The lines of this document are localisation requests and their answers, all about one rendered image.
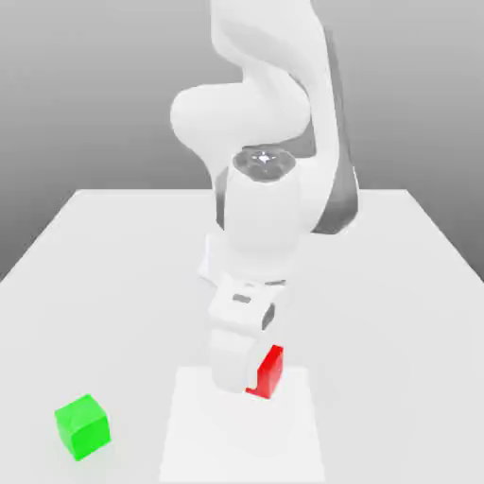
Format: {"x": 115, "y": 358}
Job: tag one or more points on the small red cube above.
{"x": 270, "y": 372}

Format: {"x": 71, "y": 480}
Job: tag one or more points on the small green cube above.
{"x": 83, "y": 427}

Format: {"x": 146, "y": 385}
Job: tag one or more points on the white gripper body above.
{"x": 228, "y": 359}

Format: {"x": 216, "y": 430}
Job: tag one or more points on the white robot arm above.
{"x": 261, "y": 211}

